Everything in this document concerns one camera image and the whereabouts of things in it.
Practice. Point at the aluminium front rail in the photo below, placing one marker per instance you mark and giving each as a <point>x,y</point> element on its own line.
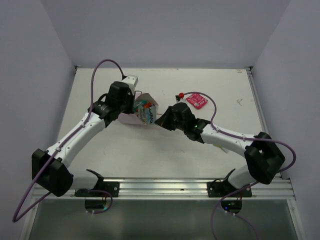
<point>194,189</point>

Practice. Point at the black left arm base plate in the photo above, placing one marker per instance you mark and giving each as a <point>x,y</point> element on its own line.
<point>112,187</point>

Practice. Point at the green red candy packet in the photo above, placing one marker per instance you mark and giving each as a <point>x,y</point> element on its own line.
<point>137,105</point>

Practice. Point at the aluminium rail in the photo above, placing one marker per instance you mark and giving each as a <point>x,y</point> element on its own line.
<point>262,117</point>
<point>194,189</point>

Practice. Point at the aluminium right side rail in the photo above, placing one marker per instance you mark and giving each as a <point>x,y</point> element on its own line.
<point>262,117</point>

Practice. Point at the yellow green snack packet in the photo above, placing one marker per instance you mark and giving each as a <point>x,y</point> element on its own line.
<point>222,148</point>

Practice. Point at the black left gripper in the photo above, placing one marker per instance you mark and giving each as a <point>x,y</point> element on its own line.
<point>131,96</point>

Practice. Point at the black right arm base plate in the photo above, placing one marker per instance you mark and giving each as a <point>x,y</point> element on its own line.
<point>219,188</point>

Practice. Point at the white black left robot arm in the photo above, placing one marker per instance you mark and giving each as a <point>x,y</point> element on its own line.
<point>49,168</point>

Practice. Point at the pink snack packet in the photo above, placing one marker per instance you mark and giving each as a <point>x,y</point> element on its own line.
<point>197,101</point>

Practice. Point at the orange fruit candy packet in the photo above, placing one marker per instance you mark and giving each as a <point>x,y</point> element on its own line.
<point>147,104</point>

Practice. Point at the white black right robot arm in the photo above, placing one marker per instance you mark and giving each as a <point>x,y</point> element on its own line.
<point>206,134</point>

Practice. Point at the lilac paper bag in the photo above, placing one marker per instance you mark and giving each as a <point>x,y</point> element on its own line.
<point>132,118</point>

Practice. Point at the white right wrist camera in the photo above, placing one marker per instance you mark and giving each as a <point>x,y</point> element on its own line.
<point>180,98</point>

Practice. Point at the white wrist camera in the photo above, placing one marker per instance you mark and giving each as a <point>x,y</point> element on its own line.
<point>180,98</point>
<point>131,80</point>

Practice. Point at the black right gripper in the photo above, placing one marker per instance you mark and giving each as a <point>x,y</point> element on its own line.
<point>163,121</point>

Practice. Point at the silver blue snack packet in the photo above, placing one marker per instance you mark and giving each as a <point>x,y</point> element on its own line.
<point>148,115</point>

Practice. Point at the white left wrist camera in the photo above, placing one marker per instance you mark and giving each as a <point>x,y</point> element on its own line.
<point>131,80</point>

